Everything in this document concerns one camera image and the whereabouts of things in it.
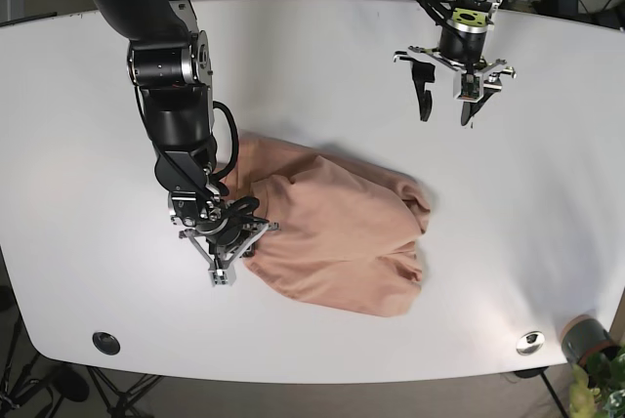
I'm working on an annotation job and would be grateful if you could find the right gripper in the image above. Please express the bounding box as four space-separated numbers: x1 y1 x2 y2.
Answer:
168 182 280 287

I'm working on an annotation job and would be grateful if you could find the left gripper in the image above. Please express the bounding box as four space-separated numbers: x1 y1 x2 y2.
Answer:
394 3 517 126

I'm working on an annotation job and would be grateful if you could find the peach T-shirt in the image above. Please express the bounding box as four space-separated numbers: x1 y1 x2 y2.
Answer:
225 135 431 317

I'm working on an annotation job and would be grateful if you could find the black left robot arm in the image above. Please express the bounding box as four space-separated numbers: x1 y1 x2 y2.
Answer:
394 0 517 126

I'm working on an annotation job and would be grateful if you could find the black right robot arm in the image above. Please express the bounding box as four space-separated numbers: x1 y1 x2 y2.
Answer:
93 0 276 286

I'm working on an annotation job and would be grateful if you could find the black table grommet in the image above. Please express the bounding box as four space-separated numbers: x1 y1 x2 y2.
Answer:
92 331 121 355

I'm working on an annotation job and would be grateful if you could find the silver table grommet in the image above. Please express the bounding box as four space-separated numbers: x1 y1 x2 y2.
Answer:
516 331 545 355

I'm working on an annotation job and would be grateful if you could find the grey plant pot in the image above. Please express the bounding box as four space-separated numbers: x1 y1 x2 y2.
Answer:
560 314 620 367

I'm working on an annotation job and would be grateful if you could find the green potted plant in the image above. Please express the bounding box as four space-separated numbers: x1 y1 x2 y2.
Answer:
568 346 624 418

